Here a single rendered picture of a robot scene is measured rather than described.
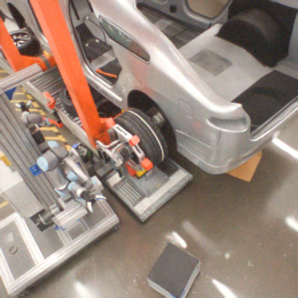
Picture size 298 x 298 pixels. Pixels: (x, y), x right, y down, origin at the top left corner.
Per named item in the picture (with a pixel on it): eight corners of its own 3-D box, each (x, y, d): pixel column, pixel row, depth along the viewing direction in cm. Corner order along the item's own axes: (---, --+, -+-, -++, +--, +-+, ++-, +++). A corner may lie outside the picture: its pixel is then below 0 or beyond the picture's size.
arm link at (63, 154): (58, 142, 284) (94, 183, 295) (48, 149, 279) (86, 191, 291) (61, 140, 274) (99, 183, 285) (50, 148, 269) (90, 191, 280)
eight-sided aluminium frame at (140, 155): (149, 176, 350) (142, 143, 309) (144, 179, 348) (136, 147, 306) (118, 149, 380) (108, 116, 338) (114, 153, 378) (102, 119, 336)
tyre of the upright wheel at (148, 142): (144, 103, 315) (120, 110, 375) (125, 116, 307) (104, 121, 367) (177, 159, 331) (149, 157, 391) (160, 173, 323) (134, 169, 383)
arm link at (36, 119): (38, 110, 301) (46, 116, 350) (26, 114, 300) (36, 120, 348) (43, 122, 302) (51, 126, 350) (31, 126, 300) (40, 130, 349)
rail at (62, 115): (110, 157, 428) (106, 146, 411) (104, 161, 425) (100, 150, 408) (23, 79, 563) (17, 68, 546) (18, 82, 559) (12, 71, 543)
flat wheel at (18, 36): (45, 40, 613) (40, 28, 595) (32, 62, 573) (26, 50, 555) (12, 40, 626) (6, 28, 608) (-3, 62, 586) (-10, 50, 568)
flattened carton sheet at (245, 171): (264, 149, 424) (265, 148, 422) (249, 182, 396) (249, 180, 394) (241, 142, 436) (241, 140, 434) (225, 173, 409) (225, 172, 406)
